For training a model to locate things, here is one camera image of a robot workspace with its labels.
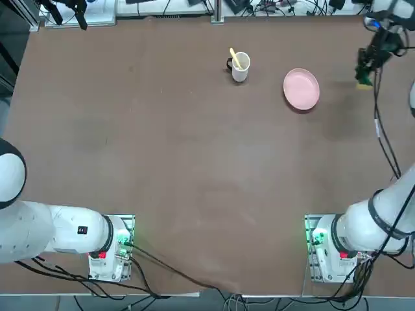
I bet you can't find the yellow spoon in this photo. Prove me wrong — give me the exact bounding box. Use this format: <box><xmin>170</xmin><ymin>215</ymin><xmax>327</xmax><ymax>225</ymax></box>
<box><xmin>229</xmin><ymin>47</ymin><xmax>243</xmax><ymax>71</ymax></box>

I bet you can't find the green and yellow sponge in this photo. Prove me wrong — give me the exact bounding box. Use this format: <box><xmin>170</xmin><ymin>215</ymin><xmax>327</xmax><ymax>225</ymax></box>
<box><xmin>355</xmin><ymin>71</ymin><xmax>374</xmax><ymax>91</ymax></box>

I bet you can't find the long black ribbed box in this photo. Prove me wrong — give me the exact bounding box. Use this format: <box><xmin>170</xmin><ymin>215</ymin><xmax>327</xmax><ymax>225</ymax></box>
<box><xmin>226</xmin><ymin>0</ymin><xmax>251</xmax><ymax>16</ymax></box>

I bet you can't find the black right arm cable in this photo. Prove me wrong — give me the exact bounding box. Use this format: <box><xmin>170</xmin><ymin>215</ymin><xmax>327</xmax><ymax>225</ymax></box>
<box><xmin>372</xmin><ymin>64</ymin><xmax>405</xmax><ymax>179</ymax></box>

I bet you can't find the aluminium camera post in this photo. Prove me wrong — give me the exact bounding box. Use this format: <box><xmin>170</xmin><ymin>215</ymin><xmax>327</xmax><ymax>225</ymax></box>
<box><xmin>211</xmin><ymin>0</ymin><xmax>226</xmax><ymax>25</ymax></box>

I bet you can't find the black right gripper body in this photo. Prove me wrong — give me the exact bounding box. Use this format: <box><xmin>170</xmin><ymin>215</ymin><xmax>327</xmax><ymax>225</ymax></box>
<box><xmin>368</xmin><ymin>28</ymin><xmax>403</xmax><ymax>64</ymax></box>

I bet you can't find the pink plate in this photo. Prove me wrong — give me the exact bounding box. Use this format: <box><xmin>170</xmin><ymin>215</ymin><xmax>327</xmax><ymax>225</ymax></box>
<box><xmin>282</xmin><ymin>67</ymin><xmax>321</xmax><ymax>111</ymax></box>

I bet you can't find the black base power cable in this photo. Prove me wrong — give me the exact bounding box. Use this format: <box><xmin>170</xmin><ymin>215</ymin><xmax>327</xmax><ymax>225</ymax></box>
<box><xmin>128</xmin><ymin>241</ymin><xmax>234</xmax><ymax>294</ymax></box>

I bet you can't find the white smiley mug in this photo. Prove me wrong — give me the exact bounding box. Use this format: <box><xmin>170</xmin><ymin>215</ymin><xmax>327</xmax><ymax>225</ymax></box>
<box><xmin>225</xmin><ymin>51</ymin><xmax>252</xmax><ymax>83</ymax></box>

